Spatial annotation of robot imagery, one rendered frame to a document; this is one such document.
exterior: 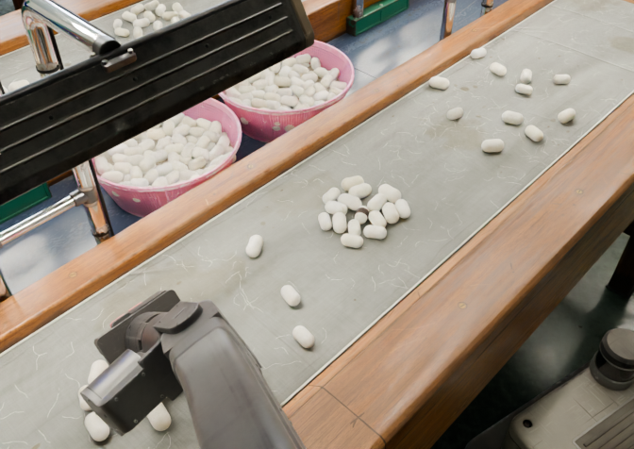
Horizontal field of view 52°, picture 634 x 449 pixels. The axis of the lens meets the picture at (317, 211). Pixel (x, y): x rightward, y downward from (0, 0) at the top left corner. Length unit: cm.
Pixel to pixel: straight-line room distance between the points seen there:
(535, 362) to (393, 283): 94
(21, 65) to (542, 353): 139
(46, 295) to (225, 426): 53
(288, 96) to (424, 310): 55
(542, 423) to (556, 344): 73
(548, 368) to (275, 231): 101
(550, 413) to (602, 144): 44
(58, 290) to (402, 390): 46
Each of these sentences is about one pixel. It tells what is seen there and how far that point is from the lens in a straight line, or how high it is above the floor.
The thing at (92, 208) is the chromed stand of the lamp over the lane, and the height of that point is 82.
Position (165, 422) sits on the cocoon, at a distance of 77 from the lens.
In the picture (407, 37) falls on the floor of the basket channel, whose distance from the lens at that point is 158.
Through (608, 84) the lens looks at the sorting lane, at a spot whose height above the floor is 74.
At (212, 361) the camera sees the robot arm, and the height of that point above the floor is 99.
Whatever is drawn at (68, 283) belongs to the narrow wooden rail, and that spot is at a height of 76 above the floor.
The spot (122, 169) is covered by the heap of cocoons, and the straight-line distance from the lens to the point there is 111.
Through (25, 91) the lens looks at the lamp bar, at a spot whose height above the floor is 111.
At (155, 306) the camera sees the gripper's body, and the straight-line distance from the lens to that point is 76.
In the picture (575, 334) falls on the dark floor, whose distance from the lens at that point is 188.
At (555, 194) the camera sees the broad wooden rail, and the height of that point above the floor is 76.
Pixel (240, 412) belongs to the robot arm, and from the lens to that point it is 43.
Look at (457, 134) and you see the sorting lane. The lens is 117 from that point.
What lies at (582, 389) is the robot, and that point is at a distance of 119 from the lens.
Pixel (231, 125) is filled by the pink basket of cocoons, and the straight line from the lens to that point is 115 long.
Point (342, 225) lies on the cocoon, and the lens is 95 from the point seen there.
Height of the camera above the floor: 142
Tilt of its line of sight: 43 degrees down
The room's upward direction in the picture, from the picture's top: straight up
